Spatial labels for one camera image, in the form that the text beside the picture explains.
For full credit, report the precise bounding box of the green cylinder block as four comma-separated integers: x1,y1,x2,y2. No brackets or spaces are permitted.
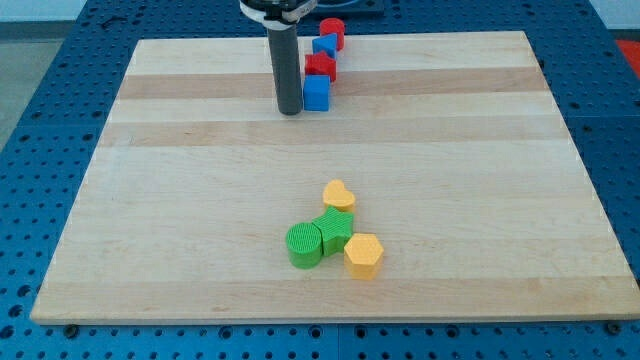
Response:
285,222,322,269

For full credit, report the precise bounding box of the yellow heart block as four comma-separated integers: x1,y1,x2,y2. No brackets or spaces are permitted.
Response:
322,179,356,212

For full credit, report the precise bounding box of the red cylinder block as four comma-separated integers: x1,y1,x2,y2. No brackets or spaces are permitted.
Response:
319,17,346,51

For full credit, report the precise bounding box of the green star block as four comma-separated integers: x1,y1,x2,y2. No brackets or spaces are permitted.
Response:
312,206,354,256

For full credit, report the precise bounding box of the yellow hexagon block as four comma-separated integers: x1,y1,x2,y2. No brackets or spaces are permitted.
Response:
344,233,384,280

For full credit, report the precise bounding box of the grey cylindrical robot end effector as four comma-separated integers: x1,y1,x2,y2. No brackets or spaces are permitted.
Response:
267,25,303,116

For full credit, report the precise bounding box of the blue triangular block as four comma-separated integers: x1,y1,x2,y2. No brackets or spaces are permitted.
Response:
311,33,338,59

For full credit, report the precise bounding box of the red star block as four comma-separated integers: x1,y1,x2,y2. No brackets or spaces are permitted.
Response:
304,51,337,82

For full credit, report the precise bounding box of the wooden board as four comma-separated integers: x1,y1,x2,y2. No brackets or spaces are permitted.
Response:
31,31,639,325

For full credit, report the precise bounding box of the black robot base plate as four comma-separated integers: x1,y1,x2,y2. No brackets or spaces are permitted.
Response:
309,0,385,18

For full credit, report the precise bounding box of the blue cube block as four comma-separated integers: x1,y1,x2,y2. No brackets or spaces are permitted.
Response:
303,75,330,111

